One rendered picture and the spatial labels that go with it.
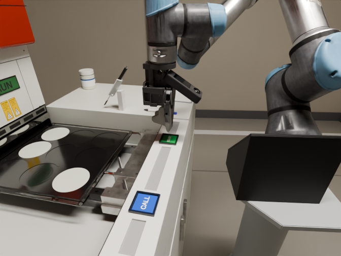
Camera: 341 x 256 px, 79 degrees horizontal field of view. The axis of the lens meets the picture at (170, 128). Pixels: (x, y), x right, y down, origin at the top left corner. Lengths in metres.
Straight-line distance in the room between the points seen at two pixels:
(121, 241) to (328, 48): 0.59
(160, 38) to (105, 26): 2.30
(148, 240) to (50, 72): 2.98
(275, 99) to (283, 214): 0.33
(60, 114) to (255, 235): 0.92
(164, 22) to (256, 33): 2.32
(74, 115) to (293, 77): 0.81
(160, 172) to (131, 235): 0.18
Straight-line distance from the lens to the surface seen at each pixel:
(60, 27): 3.04
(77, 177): 0.68
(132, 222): 0.46
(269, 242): 0.90
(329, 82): 0.61
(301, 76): 0.63
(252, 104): 3.05
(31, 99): 0.99
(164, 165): 0.58
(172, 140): 0.66
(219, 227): 1.65
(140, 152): 0.76
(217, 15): 0.57
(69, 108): 0.98
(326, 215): 0.78
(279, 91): 0.69
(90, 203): 0.68
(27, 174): 0.76
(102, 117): 0.91
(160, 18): 0.53
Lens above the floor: 1.32
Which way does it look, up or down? 30 degrees down
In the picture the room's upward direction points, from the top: straight up
